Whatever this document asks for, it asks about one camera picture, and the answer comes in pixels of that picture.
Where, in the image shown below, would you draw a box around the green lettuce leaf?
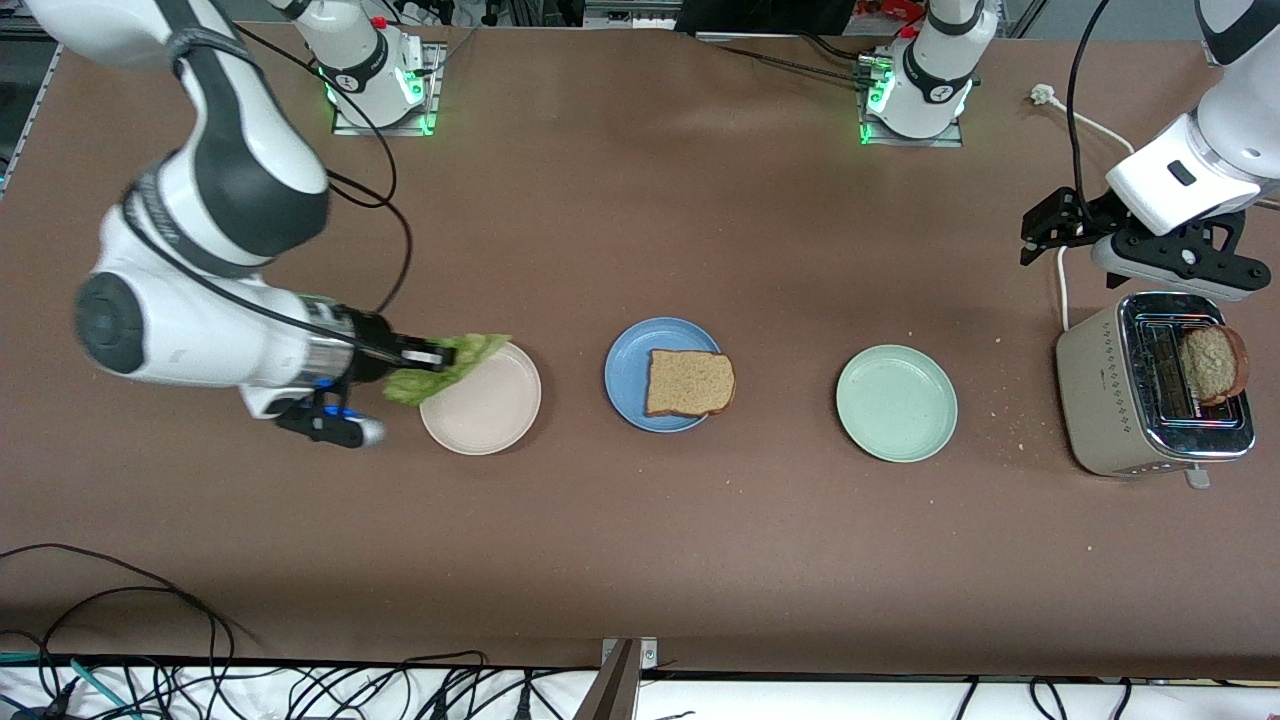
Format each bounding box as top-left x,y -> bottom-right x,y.
383,334 -> 513,407

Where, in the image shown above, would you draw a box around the blue round plate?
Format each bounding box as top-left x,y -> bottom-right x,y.
604,318 -> 726,433

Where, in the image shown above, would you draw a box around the square brown bread slice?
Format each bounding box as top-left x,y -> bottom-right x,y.
645,349 -> 737,418

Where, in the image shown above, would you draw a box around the beige round plate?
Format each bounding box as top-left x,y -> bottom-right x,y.
419,338 -> 542,456

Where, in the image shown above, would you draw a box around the light green round plate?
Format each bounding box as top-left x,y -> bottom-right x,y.
836,345 -> 959,463

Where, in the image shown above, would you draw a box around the silver beige toaster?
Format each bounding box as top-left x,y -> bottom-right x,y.
1055,291 -> 1256,489

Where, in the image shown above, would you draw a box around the white toaster power cord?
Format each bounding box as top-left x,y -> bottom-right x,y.
1031,84 -> 1137,331

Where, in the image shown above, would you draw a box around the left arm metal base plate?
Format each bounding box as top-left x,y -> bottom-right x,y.
855,50 -> 966,148

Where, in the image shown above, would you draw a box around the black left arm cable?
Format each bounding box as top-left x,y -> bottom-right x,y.
1066,0 -> 1113,206

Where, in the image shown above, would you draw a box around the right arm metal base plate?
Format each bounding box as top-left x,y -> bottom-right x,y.
332,42 -> 443,137

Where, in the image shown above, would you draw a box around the black cable on table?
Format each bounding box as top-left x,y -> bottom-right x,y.
700,30 -> 871,86

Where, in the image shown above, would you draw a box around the tangled black floor cables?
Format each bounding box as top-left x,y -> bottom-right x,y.
0,650 -> 601,720

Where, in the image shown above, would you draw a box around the black looped floor cable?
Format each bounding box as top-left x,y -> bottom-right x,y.
0,543 -> 238,666

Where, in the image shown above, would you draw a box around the grey metal camera post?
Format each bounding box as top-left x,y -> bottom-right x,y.
573,637 -> 659,720

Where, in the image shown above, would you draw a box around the teal cable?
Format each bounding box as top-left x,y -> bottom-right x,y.
0,650 -> 136,720

